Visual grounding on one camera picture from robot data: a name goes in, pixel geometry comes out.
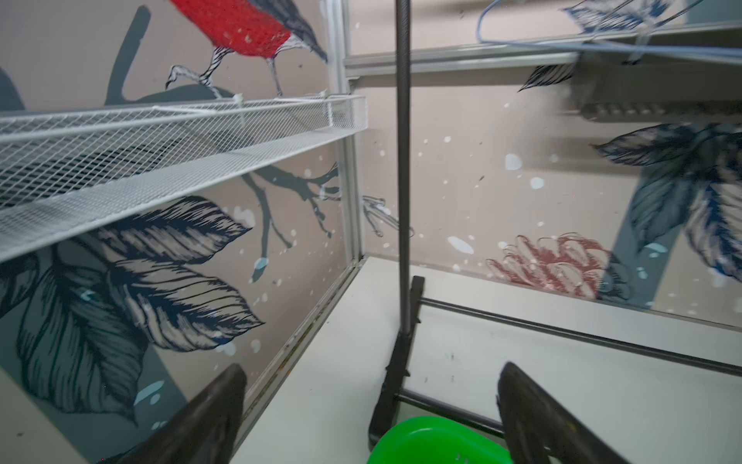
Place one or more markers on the green plastic basket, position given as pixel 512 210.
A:
pixel 436 440

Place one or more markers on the white wire mesh shelf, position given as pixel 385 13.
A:
pixel 66 173

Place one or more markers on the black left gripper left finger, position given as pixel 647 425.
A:
pixel 204 431

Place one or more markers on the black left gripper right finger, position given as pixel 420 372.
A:
pixel 537 428

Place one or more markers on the black clothes rack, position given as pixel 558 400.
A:
pixel 393 392

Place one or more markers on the light blue wire hanger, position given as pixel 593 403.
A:
pixel 707 54

